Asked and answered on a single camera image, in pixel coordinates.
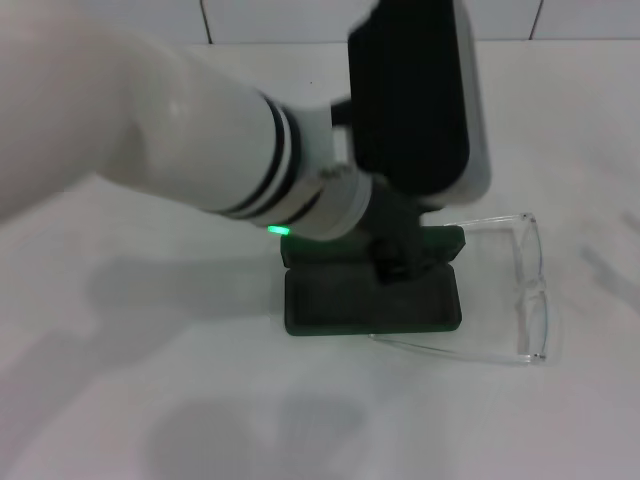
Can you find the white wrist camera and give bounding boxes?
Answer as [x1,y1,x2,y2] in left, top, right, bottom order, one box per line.
[329,0,494,209]

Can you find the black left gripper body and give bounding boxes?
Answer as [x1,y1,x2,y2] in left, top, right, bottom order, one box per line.
[349,177,427,286]

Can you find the clear white glasses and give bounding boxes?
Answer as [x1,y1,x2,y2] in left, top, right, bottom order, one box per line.
[368,212,551,367]

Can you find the green glasses case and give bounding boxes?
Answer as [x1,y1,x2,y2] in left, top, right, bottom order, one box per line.
[279,222,469,339]

